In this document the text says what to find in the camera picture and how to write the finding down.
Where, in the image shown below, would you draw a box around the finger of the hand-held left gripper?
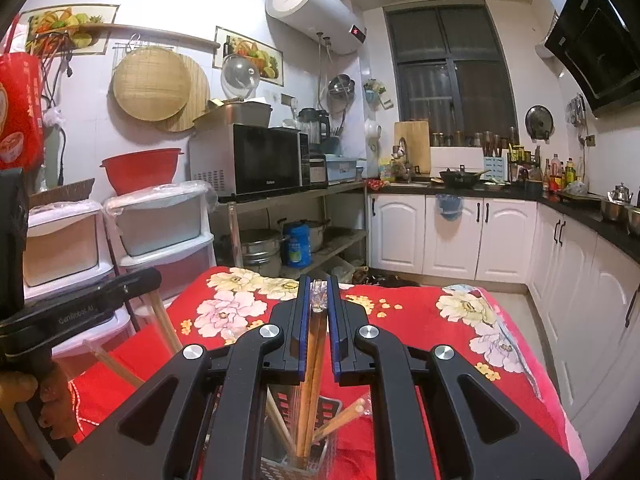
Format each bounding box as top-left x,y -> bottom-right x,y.
106,266 -> 164,312

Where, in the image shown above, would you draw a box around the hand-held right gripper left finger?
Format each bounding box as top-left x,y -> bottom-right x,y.
55,275 -> 312,480

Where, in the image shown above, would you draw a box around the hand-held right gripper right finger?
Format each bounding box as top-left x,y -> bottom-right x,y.
327,275 -> 582,480

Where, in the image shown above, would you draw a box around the grey perforated utensil holder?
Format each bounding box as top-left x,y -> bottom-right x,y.
259,384 -> 347,480

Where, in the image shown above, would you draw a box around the bunch of chopsticks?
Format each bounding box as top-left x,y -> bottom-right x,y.
264,389 -> 372,458

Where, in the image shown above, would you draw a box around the person's left hand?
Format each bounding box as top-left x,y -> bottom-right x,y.
37,358 -> 79,437

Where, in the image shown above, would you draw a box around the white plastic drawer tower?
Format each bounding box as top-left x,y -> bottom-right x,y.
21,197 -> 138,366
101,180 -> 219,306

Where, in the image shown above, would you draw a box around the brown shallow tray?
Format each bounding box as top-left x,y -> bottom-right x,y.
27,177 -> 97,209

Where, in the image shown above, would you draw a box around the dark shoes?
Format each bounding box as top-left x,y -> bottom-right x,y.
351,266 -> 422,289

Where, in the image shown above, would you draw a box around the blue canister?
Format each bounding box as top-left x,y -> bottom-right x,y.
281,219 -> 313,268

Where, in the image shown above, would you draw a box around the steel steamer pot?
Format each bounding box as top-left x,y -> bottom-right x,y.
239,228 -> 289,267

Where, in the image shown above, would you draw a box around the red floral tablecloth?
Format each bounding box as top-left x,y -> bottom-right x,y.
66,266 -> 590,480

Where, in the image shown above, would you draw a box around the red plastic basin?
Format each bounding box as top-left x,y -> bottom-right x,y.
99,147 -> 186,196

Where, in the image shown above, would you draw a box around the metal shelf rack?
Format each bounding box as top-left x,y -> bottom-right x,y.
214,179 -> 372,282

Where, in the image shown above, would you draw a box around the red shopping bag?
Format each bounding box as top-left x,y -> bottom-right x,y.
0,15 -> 47,172

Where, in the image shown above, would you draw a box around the black microwave oven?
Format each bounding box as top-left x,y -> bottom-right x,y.
188,123 -> 312,199

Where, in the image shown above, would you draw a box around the blue hanging cloth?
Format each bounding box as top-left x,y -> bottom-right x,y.
433,192 -> 464,223

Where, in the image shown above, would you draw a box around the steel faucet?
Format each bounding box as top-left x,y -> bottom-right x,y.
392,137 -> 417,182

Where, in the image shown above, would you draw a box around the white base cabinets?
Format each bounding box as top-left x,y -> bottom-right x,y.
366,193 -> 640,437

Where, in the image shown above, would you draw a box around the white kettle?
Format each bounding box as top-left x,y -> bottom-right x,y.
363,118 -> 384,172

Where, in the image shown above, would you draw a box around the round bamboo board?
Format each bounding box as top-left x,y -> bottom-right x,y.
159,54 -> 211,134

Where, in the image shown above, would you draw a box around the metal baking tray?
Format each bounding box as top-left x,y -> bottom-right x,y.
192,100 -> 274,129

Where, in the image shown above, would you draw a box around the black wok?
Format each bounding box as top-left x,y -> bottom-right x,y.
439,166 -> 492,190

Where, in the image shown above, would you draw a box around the black blender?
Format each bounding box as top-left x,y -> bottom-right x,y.
298,107 -> 332,157

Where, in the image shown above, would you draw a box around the wooden cutting board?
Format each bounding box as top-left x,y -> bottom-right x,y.
393,119 -> 432,177

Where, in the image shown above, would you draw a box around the round bamboo tray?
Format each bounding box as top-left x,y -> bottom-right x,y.
112,45 -> 194,122

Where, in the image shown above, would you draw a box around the black kitchen countertop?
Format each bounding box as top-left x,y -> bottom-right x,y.
366,179 -> 640,262

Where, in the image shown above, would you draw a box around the blue knife holder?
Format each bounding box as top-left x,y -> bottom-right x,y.
482,155 -> 511,184

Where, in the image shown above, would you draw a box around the glass pot lid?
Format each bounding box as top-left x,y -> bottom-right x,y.
221,53 -> 262,102

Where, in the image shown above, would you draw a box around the hanging steel colander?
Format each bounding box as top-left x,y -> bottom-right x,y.
327,73 -> 357,112

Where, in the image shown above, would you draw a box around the row of condiment bottles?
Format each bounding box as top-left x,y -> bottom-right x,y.
541,154 -> 587,192

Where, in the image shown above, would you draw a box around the dark kitchen window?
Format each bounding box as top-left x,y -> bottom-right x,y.
383,2 -> 519,137

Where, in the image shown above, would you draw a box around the steel pot lid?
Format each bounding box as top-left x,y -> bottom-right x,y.
524,104 -> 555,142

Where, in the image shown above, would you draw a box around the steel mixing bowls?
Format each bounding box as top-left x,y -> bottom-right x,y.
599,199 -> 640,237

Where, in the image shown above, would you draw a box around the steel teapot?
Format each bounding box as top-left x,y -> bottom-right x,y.
606,182 -> 636,207

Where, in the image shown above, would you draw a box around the white water heater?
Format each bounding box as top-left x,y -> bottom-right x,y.
264,0 -> 369,54

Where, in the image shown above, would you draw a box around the hanging strainer ladles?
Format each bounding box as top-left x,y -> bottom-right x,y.
566,93 -> 589,129

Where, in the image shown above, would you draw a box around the black range hood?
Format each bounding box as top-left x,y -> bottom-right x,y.
543,0 -> 640,112

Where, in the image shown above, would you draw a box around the fruit wall picture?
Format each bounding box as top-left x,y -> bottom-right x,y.
19,3 -> 121,57
213,25 -> 284,86

